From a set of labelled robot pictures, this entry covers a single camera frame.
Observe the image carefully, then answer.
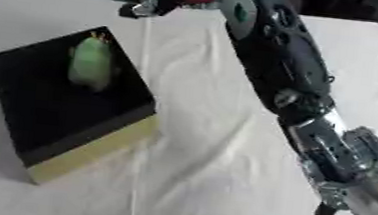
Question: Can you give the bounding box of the cardboard box with black inside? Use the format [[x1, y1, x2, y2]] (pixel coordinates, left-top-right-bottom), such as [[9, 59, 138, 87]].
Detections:
[[0, 14, 171, 197]]

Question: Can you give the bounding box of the green frog toy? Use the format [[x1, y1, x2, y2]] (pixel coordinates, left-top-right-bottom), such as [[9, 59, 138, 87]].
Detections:
[[62, 29, 121, 95]]

